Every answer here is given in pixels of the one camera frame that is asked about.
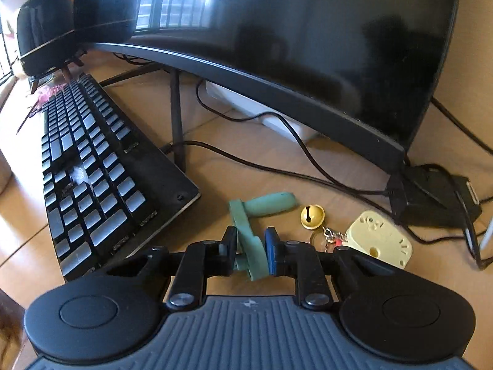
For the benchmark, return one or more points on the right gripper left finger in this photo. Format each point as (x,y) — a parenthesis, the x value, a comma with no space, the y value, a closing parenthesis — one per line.
(201,261)

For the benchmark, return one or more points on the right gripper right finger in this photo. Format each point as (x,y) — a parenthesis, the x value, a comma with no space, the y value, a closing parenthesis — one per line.
(298,260)

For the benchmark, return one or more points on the green plastic hand crank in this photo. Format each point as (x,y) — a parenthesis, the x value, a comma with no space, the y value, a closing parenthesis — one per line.
(251,257)

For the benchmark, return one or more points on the gold bell keychain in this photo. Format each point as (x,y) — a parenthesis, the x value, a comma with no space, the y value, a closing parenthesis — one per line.
(323,238)

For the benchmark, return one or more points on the yellow plastic music box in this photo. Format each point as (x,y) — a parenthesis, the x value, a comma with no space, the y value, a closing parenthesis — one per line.
(370,233)

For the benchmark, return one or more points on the black mechanical keyboard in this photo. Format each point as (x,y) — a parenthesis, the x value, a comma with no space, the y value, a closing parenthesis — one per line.
(108,190)

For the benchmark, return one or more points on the black power adapter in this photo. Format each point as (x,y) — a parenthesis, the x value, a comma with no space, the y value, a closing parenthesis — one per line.
(422,196)

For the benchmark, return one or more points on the black curved monitor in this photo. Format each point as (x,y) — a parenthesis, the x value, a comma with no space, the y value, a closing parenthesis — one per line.
(361,72)

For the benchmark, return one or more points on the black round speaker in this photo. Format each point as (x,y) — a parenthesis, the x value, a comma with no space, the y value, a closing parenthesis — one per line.
(47,39)

